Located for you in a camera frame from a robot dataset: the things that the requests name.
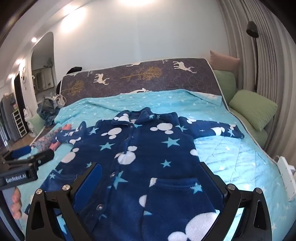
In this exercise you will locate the light blue star blanket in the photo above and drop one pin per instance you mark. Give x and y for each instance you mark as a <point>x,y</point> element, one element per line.
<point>231,150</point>

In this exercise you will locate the black floor lamp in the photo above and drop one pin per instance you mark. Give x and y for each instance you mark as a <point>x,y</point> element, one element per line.
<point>252,29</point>

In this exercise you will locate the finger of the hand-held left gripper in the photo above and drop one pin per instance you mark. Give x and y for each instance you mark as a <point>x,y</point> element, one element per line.
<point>21,151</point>
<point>44,156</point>

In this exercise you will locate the person's left hand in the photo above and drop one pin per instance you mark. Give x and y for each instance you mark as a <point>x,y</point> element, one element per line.
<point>16,204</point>

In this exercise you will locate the flat green pillow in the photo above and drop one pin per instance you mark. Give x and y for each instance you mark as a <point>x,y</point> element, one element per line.
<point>224,85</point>

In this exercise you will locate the plump green pillow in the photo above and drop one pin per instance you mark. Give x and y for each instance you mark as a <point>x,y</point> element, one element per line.
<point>252,107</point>

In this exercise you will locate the white cat figure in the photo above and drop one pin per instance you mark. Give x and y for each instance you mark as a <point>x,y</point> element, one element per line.
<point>28,118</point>

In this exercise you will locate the white power strip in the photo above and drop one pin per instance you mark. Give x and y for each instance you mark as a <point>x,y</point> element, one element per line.
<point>285,171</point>

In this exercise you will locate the grey pleated curtain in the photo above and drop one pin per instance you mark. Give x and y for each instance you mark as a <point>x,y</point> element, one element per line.
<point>272,69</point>

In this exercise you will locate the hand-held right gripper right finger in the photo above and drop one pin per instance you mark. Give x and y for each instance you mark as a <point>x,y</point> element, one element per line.
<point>214,180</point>

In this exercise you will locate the grey cabinet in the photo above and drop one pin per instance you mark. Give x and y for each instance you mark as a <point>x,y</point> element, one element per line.
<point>7,115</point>

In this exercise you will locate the folded floral cloth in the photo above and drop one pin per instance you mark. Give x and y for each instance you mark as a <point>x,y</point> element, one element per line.
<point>45,140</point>

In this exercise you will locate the navy fleece pajama top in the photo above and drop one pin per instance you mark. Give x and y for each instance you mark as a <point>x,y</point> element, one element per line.
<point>143,139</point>

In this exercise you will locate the framed wall mirror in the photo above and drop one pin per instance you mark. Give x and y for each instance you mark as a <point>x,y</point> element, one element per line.
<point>45,78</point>

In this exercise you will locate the green seat cushion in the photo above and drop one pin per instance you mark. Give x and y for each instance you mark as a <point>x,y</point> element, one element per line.
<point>37,124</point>

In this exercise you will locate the black cloth behind mattress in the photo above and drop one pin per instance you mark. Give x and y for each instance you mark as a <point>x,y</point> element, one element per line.
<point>75,70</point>

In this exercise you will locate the folded pink cloth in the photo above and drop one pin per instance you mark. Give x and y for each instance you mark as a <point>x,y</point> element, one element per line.
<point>55,146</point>

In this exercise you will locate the pink pillow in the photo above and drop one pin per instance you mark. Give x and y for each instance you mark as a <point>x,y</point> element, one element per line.
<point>223,61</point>

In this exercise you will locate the pile of denim clothes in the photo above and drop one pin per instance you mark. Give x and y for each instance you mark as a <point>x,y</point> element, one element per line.
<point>47,109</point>

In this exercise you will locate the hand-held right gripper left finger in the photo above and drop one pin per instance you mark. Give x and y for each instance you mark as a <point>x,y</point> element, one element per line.
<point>89,185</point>

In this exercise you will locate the white shelf rack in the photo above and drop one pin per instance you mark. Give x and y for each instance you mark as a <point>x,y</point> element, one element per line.
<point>19,124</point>

